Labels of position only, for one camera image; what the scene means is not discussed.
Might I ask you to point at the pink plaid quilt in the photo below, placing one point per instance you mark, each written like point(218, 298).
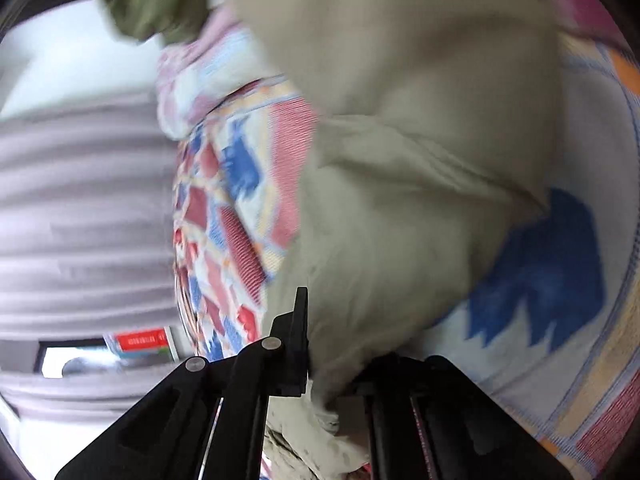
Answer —
point(200, 70)

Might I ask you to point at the grey curtain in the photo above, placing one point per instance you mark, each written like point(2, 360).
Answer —
point(75, 210)

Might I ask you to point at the red box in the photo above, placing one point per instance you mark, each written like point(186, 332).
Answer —
point(140, 342)

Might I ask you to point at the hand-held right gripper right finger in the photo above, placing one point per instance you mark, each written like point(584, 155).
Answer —
point(450, 410)

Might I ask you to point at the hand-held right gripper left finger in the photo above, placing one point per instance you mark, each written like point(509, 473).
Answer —
point(292, 355)

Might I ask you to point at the olive green cloth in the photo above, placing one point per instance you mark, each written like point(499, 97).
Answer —
point(150, 0)

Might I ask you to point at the leaf print checked bedsheet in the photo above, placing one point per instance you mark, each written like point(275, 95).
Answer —
point(550, 270)

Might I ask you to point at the khaki padded jacket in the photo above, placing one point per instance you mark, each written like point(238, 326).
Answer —
point(400, 160)

